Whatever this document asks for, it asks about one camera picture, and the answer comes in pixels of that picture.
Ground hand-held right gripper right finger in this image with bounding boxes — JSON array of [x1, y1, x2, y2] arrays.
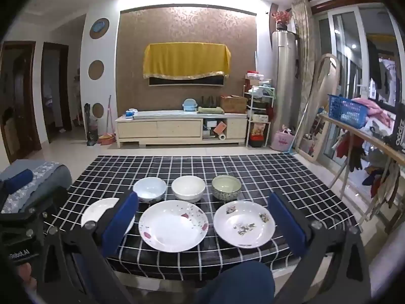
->
[[269, 192, 372, 304]]

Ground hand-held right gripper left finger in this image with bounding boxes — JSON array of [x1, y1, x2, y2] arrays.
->
[[35, 191, 139, 304]]

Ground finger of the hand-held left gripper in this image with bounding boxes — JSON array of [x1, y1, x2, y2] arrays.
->
[[0, 168, 35, 210]]

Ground plain white plate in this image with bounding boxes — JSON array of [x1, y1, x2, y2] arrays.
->
[[80, 198, 136, 235]]

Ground pale blue white bowl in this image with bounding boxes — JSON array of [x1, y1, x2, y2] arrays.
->
[[133, 177, 167, 204]]

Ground white plate red flower print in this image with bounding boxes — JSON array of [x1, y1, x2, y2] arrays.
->
[[138, 200, 208, 253]]

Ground white plate green floral print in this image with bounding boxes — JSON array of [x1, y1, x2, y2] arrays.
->
[[213, 200, 276, 249]]

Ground speckled patterned ceramic bowl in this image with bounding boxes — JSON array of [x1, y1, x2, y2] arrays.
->
[[211, 175, 242, 202]]

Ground plain white bowl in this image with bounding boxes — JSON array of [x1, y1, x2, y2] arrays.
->
[[171, 175, 206, 203]]

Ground person's leg in blue trousers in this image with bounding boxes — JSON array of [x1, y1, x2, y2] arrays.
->
[[194, 260, 276, 304]]

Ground dark wooden door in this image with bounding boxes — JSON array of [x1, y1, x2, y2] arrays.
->
[[0, 41, 42, 164]]

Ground pink bag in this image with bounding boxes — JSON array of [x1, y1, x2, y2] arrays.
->
[[270, 127, 295, 151]]

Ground broom with dustpan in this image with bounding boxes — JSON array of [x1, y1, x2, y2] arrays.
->
[[97, 95, 116, 145]]

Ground black white checked tablecloth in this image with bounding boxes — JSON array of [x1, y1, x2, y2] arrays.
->
[[41, 155, 361, 281]]

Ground upright vacuum cleaner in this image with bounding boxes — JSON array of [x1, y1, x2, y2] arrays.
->
[[84, 103, 99, 146]]

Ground beige television cabinet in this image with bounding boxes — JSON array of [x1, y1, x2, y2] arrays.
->
[[115, 109, 249, 148]]

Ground white shelf rack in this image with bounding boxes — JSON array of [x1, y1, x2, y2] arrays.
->
[[243, 78, 276, 148]]

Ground blue plastic basket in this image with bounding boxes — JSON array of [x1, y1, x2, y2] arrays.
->
[[327, 94, 369, 129]]

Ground brown cardboard box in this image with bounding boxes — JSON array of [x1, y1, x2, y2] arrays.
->
[[220, 95, 248, 114]]

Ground pile of pink clothes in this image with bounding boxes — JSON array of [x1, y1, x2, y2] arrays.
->
[[351, 98, 396, 128]]

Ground black printed box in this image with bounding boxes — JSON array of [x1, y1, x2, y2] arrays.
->
[[384, 104, 405, 153]]

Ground standing air conditioner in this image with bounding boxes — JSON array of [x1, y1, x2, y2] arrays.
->
[[272, 30, 300, 153]]

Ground black television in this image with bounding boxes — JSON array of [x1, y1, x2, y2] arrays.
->
[[149, 72, 225, 87]]

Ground wooden framed mirror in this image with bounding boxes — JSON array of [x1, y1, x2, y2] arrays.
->
[[294, 53, 341, 165]]

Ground patterned beige curtain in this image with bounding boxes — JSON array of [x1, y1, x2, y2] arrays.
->
[[291, 0, 317, 153]]

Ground yellow television cover cloth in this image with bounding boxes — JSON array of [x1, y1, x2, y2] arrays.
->
[[143, 42, 231, 80]]

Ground vase of red flowers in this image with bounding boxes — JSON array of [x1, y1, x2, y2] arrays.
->
[[271, 10, 293, 31]]

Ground round wall niche blue dish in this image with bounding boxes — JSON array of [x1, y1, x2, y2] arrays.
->
[[89, 18, 110, 39]]

